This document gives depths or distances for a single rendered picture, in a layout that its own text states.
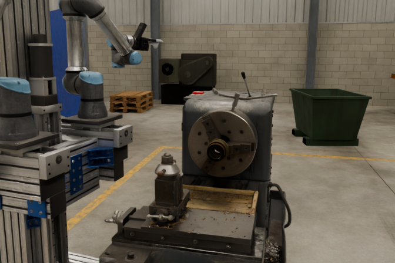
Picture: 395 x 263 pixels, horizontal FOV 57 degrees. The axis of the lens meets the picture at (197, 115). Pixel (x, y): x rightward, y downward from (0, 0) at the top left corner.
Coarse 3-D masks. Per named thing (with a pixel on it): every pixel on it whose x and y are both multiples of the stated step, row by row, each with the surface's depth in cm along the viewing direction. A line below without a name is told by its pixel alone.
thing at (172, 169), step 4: (160, 164) 112; (172, 164) 113; (156, 168) 113; (160, 168) 112; (168, 168) 111; (172, 168) 112; (176, 168) 113; (156, 172) 112; (168, 172) 111; (172, 172) 111; (176, 172) 112
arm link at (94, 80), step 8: (80, 72) 185; (88, 72) 186; (96, 72) 189; (80, 80) 183; (88, 80) 181; (96, 80) 182; (80, 88) 184; (88, 88) 182; (96, 88) 183; (88, 96) 182; (96, 96) 184
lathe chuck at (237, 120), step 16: (208, 112) 168; (224, 112) 163; (192, 128) 168; (224, 128) 164; (240, 128) 163; (192, 144) 169; (256, 144) 166; (224, 160) 167; (240, 160) 166; (224, 176) 168
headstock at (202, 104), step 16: (208, 96) 202; (240, 96) 203; (192, 112) 183; (256, 112) 176; (272, 112) 219; (256, 128) 177; (192, 160) 187; (256, 160) 179; (208, 176) 187; (240, 176) 182; (256, 176) 180
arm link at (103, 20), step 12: (72, 0) 179; (84, 0) 178; (96, 0) 180; (84, 12) 182; (96, 12) 181; (108, 24) 187; (108, 36) 191; (120, 36) 194; (120, 48) 196; (132, 60) 200
